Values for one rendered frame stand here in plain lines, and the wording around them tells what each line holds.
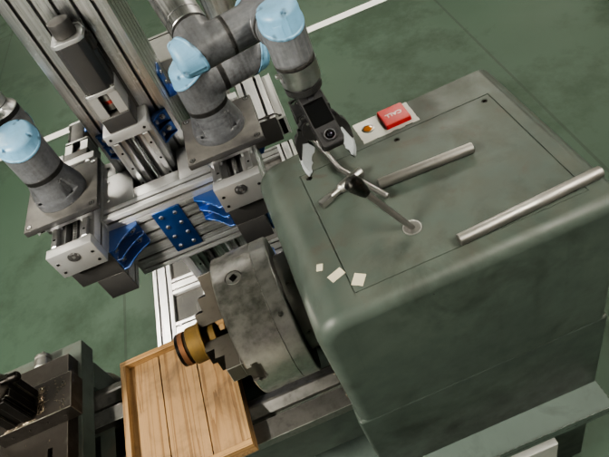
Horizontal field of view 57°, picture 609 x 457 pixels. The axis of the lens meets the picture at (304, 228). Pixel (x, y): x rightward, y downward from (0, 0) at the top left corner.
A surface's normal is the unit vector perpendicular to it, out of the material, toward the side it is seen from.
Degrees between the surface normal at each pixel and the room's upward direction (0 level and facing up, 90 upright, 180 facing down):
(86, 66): 90
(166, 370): 0
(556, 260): 90
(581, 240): 90
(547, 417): 0
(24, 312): 0
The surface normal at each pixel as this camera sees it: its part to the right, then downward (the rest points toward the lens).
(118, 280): 0.24, 0.68
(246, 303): -0.14, -0.29
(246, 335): 0.00, 0.03
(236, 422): -0.29, -0.63
